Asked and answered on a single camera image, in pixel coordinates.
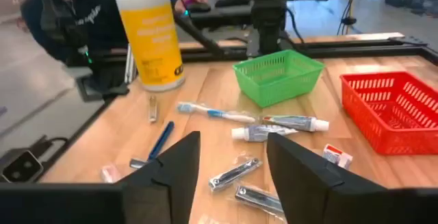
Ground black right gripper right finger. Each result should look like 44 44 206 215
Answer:
266 133 389 224

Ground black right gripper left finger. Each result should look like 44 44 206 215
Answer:
123 131 201 224

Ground small white red floss box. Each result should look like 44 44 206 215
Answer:
322 143 354 170

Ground silver nail clipper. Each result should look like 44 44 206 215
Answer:
234 184 285 217
208 158 263 192

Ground blue handled disposable razor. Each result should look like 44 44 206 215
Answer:
129 121 176 170

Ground red toothbrush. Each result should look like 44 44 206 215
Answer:
100 163 123 184

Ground small white toothpaste tube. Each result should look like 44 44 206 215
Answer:
231 124 299 143
261 114 330 133

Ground blue toothbrush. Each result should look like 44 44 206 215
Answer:
176 101 258 125

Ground red plastic basket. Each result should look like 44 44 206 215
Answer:
339 71 438 156

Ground green plastic basket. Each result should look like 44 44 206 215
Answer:
232 49 325 109

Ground yellow wipes canister white lid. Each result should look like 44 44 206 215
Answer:
114 0 186 92

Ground black computer mouse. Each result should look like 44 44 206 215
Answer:
186 0 212 14

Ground person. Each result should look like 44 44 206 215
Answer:
19 0 130 66

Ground black keyboard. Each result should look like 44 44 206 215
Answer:
214 0 251 8

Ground black camera cable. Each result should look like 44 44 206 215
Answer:
30 134 69 156

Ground grey table edge camera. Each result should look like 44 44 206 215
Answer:
0 147 44 184

